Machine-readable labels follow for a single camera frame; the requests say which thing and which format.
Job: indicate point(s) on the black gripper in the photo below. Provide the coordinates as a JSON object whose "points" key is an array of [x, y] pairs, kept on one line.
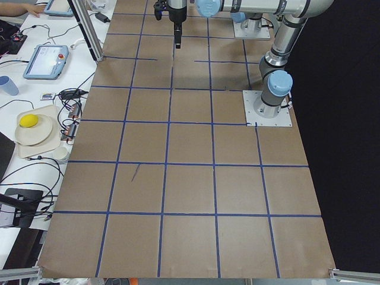
{"points": [[177, 16]]}

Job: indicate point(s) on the black device stand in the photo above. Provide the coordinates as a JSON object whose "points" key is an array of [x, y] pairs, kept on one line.
{"points": [[25, 202]]}

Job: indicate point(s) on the black power adapter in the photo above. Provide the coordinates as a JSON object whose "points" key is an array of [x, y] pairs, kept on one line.
{"points": [[101, 17]]}

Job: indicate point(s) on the clear plastic bag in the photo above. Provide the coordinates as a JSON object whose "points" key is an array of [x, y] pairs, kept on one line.
{"points": [[99, 5]]}

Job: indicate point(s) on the blue teach pendant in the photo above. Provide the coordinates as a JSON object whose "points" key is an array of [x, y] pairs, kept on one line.
{"points": [[47, 62], [59, 8]]}

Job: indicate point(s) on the small colourful card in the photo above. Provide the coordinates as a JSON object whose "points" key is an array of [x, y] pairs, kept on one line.
{"points": [[48, 96]]}

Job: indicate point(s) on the beige tray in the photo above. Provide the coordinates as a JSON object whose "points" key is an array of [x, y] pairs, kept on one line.
{"points": [[52, 142]]}

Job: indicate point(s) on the white paper cup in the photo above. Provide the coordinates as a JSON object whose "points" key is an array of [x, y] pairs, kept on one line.
{"points": [[61, 155]]}

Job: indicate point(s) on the yellow lemon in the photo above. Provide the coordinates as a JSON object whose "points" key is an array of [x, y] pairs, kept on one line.
{"points": [[28, 121]]}

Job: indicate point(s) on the person at desk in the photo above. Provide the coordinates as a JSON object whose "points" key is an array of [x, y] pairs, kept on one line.
{"points": [[9, 9]]}

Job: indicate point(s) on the light blue plastic cup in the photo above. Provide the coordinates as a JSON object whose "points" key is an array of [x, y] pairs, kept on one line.
{"points": [[7, 85]]}

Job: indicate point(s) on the beige plate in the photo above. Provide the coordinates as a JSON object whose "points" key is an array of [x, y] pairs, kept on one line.
{"points": [[36, 134]]}

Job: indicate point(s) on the aluminium frame post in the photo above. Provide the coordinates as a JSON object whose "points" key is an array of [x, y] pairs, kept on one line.
{"points": [[84, 22]]}

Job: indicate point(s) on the circuit board with wires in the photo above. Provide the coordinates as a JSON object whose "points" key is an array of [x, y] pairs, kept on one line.
{"points": [[75, 110]]}

